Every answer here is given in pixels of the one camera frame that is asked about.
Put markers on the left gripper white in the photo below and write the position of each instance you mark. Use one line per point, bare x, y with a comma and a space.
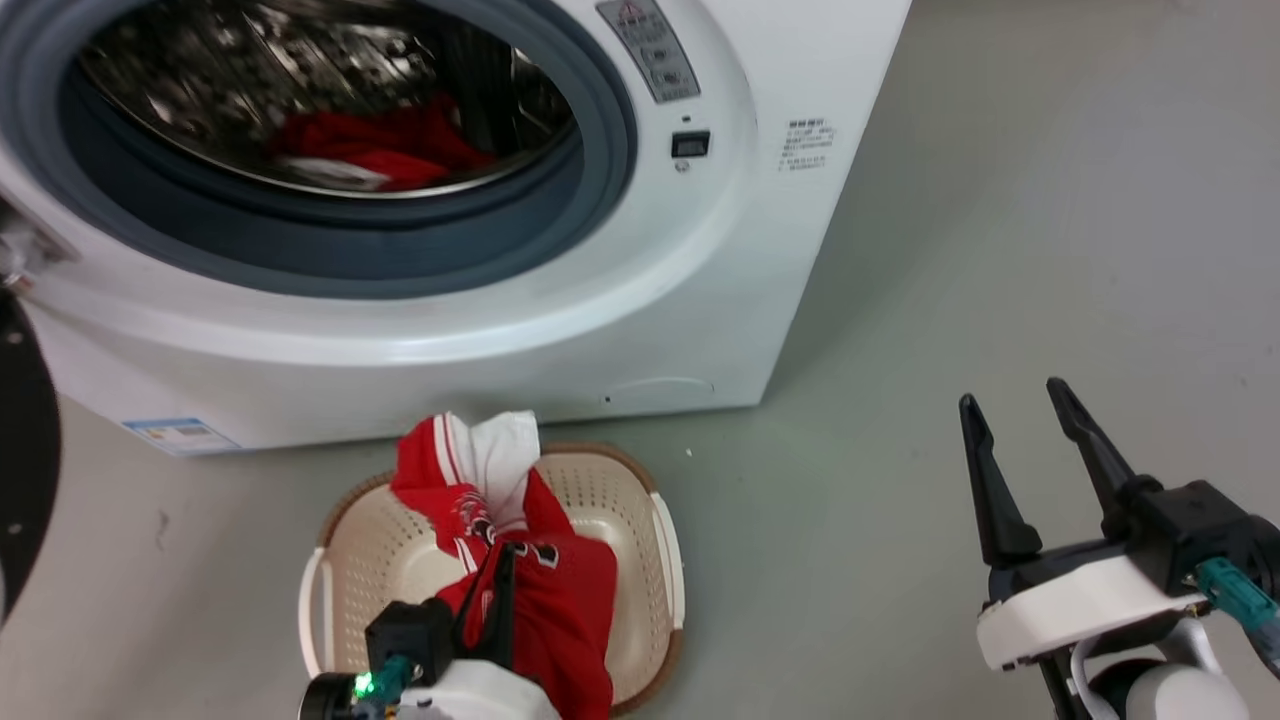
485, 695

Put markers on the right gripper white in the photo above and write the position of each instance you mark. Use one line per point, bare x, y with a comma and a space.
1075, 605

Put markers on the red and white jersey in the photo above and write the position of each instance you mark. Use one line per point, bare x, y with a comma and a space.
560, 610

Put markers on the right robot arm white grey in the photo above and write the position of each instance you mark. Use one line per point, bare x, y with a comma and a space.
1150, 690

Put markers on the beige perforated laundry basket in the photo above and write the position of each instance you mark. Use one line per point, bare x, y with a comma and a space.
385, 560

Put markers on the white front-load washing machine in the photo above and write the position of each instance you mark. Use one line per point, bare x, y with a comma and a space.
640, 300

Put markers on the blue energy label sticker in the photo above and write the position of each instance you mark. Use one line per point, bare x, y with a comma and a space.
180, 435

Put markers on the grey rubber door gasket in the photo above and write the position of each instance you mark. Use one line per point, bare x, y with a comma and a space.
330, 240

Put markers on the small printed text sticker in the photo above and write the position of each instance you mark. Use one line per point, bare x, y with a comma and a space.
806, 145

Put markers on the red garment with white print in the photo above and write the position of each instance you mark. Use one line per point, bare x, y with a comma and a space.
385, 145

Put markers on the black door latch socket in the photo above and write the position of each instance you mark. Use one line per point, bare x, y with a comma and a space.
690, 144

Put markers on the black round washer door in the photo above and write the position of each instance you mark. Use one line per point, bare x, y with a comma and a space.
22, 450

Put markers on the grey warning label sticker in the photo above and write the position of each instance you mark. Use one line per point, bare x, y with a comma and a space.
650, 50

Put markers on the steel washer drum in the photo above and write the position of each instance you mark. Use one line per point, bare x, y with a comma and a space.
250, 70

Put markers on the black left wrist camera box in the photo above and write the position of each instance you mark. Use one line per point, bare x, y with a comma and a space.
412, 638

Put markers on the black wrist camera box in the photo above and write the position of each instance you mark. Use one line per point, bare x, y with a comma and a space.
412, 638
1200, 530

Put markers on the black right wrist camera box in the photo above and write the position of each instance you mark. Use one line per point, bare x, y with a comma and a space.
1200, 530

